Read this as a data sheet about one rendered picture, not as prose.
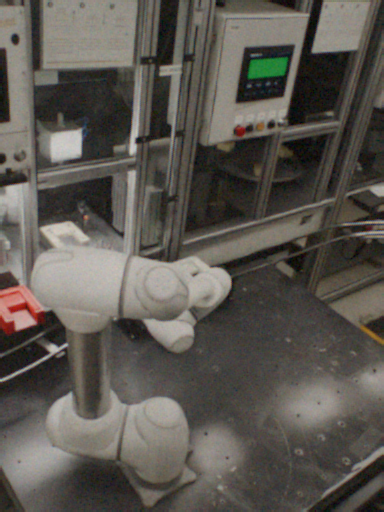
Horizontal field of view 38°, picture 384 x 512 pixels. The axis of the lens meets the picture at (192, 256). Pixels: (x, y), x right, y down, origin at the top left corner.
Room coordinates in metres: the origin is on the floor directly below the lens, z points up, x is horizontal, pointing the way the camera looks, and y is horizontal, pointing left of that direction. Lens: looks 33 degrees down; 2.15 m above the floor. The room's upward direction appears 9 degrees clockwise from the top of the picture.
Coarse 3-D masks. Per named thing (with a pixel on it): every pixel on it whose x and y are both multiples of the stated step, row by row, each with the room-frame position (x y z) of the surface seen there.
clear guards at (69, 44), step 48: (48, 0) 1.61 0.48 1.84; (96, 0) 1.70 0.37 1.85; (144, 0) 1.81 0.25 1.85; (192, 0) 1.93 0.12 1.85; (48, 48) 1.61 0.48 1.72; (96, 48) 1.71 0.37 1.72; (144, 48) 1.82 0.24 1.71; (48, 96) 1.60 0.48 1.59; (96, 96) 1.71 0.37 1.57; (48, 144) 1.60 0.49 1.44; (96, 144) 1.71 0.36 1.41; (0, 192) 1.50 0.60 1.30; (144, 192) 1.85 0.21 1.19; (0, 240) 1.49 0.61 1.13; (144, 240) 1.87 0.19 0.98; (0, 288) 1.48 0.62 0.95
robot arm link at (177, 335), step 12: (156, 324) 1.29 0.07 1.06; (168, 324) 1.28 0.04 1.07; (180, 324) 1.28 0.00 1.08; (192, 324) 1.32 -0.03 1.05; (156, 336) 1.27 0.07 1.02; (168, 336) 1.25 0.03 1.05; (180, 336) 1.24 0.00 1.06; (192, 336) 1.27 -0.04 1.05; (168, 348) 1.25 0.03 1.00; (180, 348) 1.24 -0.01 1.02
